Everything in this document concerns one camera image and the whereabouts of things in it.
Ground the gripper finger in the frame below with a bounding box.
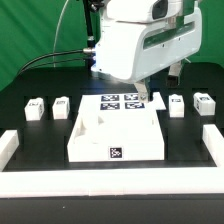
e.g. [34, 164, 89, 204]
[134, 80, 149, 102]
[167, 61, 183, 87]

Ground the white square tabletop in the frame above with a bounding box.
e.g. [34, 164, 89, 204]
[67, 92, 165, 162]

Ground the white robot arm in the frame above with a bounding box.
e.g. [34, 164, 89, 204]
[92, 0, 202, 102]

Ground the white sheet with AprilTags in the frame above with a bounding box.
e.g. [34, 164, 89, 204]
[99, 91, 167, 112]

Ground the black vertical pole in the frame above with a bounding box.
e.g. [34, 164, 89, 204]
[82, 0, 95, 48]

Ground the white U-shaped obstacle fence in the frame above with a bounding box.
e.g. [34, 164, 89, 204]
[0, 124, 224, 199]

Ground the green backdrop curtain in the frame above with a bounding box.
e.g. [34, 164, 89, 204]
[0, 0, 224, 90]

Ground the grey cable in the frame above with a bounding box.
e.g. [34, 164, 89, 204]
[52, 0, 72, 68]

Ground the black cable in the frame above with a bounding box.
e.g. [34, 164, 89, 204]
[18, 48, 96, 76]

